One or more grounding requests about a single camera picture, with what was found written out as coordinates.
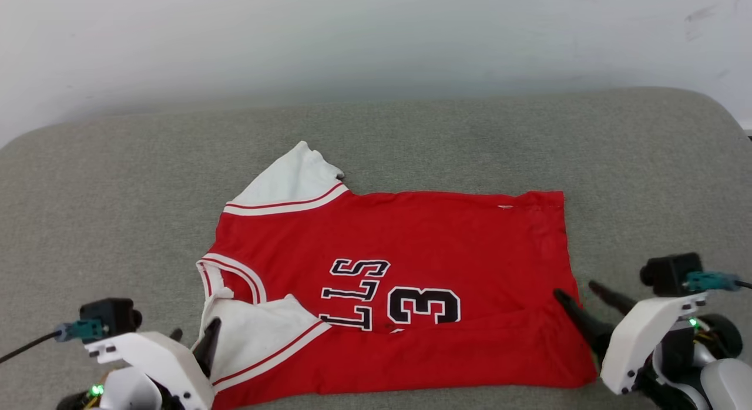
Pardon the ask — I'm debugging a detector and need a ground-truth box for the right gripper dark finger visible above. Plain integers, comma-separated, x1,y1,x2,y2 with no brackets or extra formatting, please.
553,288,613,355
589,280,639,315

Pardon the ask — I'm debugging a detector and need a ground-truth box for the red and white basketball jersey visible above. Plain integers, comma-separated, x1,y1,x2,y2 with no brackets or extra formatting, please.
196,141,599,410

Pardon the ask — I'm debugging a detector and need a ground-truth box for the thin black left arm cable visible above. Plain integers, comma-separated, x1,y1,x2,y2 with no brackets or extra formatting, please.
0,330,61,364

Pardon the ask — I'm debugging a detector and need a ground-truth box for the teal right camera connector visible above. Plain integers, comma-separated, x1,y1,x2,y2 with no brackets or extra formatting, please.
684,271,741,293

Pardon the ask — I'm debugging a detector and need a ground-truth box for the teal camera connector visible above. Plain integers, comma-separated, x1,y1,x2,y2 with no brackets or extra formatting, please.
55,320,107,342
684,271,741,293

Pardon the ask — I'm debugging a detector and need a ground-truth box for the teal left camera connector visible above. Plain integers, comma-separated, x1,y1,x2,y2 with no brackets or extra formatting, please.
55,320,107,342

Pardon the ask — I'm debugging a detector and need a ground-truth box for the grey fabric sofa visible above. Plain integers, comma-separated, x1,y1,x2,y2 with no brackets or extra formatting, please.
0,87,752,410

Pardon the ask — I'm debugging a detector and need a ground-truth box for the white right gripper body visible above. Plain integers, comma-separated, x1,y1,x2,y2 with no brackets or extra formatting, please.
599,293,709,396

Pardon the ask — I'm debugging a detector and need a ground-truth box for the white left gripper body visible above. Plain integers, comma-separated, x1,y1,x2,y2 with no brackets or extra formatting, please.
85,331,216,410

